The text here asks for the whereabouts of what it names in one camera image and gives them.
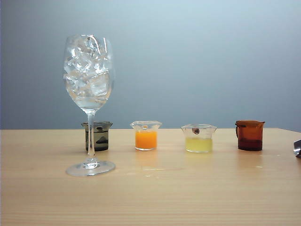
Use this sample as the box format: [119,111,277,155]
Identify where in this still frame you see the stainless steel ice scoop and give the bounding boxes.
[293,138,301,156]

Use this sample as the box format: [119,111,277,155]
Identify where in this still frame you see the glass cup with wooden handle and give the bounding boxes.
[181,124,217,154]

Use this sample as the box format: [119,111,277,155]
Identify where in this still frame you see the clear ice cubes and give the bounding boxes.
[63,35,112,107]

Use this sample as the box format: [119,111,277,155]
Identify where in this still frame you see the glass cup with orange juice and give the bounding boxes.
[130,121,163,151]

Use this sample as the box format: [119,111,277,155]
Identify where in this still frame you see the smoked grey glass cup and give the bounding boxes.
[81,121,113,152]

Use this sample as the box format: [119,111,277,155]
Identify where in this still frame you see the clear stemmed wine glass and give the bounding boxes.
[63,34,116,178]

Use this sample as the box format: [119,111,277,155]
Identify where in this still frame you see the amber glass cup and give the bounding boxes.
[235,120,266,152]

